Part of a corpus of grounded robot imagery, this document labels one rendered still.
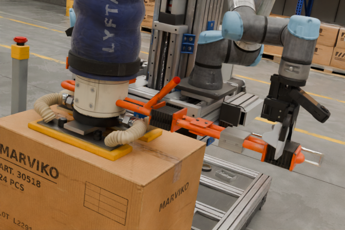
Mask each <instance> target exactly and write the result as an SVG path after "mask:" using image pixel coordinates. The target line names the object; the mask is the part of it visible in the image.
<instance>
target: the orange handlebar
mask: <svg viewBox="0 0 345 230"><path fill-rule="evenodd" d="M135 82H136V78H135V79H132V80H129V84H131V83H135ZM61 86H62V88H64V89H67V90H70V91H73V92H74V90H75V81H73V80H65V81H62V82H61ZM125 100H127V101H130V102H133V103H137V104H140V105H143V106H144V105H145V104H146V103H144V102H141V101H137V100H134V99H131V98H128V97H126V98H125ZM116 105H117V106H119V107H122V108H125V109H128V110H131V111H134V112H137V113H140V114H143V115H146V116H149V114H150V109H148V108H145V107H142V106H138V105H135V104H132V103H129V102H125V101H122V100H117V101H116ZM213 123H214V122H212V121H209V120H206V119H202V118H196V119H195V118H192V117H188V116H185V115H184V116H183V117H182V119H179V118H178V119H177V120H176V125H177V126H180V127H183V128H186V129H189V131H188V132H191V133H194V134H196V135H199V136H202V137H204V136H206V135H207V136H210V137H213V138H216V139H219V138H220V132H221V131H222V130H224V129H225V128H224V127H221V126H218V125H214V124H213ZM265 143H266V142H265V141H263V140H262V139H259V138H255V137H252V136H249V138H248V140H245V141H244V142H243V144H242V145H243V147H244V148H247V149H250V150H253V151H256V152H259V153H261V154H262V153H263V148H264V145H265ZM304 160H305V156H304V154H303V153H301V152H300V153H299V155H298V156H297V158H296V161H295V164H301V163H303V162H304Z"/></svg>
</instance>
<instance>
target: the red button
mask: <svg viewBox="0 0 345 230"><path fill-rule="evenodd" d="M13 40H14V41H15V42H16V45H18V46H24V45H25V43H26V42H27V41H28V39H27V38H26V37H23V36H16V37H14V38H13Z"/></svg>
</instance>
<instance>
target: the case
mask: <svg viewBox="0 0 345 230"><path fill-rule="evenodd" d="M38 119H42V116H40V115H39V114H37V112H35V110H34V109H31V110H27V111H23V112H19V113H16V114H12V115H9V116H6V117H2V118H0V230H191V225H192V221H193V216H194V210H195V205H196V199H197V193H198V187H199V182H200V176H201V170H202V165H203V159H204V154H205V148H206V143H205V142H202V141H199V140H196V139H193V138H190V137H187V136H184V135H181V134H179V133H176V132H170V131H167V130H164V129H161V130H163V132H162V135H161V136H159V137H157V138H155V139H153V140H152V141H150V142H144V141H141V140H139V139H137V140H135V141H133V142H132V143H129V144H128V145H130V146H132V152H130V153H128V154H126V155H124V156H123V157H121V158H119V159H117V160H115V161H111V160H109V159H106V158H103V157H101V156H98V155H95V154H93V153H91V152H88V151H86V150H83V149H80V148H78V147H75V146H73V145H70V144H68V143H65V142H63V141H60V140H58V139H55V138H53V137H50V136H48V135H45V134H43V133H40V132H38V131H35V130H33V129H30V128H28V123H29V122H32V121H35V120H38ZM159 129H160V128H159Z"/></svg>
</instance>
